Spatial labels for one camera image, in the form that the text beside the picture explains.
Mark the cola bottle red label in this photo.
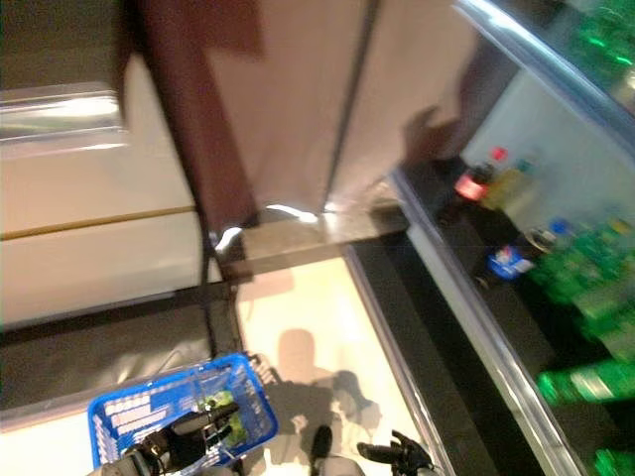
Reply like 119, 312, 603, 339
439, 146, 511, 227

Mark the blue plastic shopping basket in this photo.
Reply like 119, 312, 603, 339
87, 351, 279, 471

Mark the cola bottle blue label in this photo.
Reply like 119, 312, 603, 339
473, 217, 571, 292

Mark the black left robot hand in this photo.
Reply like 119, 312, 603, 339
120, 400, 240, 475

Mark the black shelf board clear rail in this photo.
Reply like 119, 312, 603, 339
389, 158, 635, 476
451, 0, 635, 138

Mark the green plastic bottle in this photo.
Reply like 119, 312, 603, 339
565, 0, 635, 95

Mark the black base shelf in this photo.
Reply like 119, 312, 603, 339
344, 232, 497, 476

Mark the small yellow tea bottle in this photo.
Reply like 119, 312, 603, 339
483, 159, 542, 212

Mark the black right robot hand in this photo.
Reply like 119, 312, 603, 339
356, 429, 434, 476

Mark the silver right robot leg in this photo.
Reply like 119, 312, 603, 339
310, 424, 361, 476

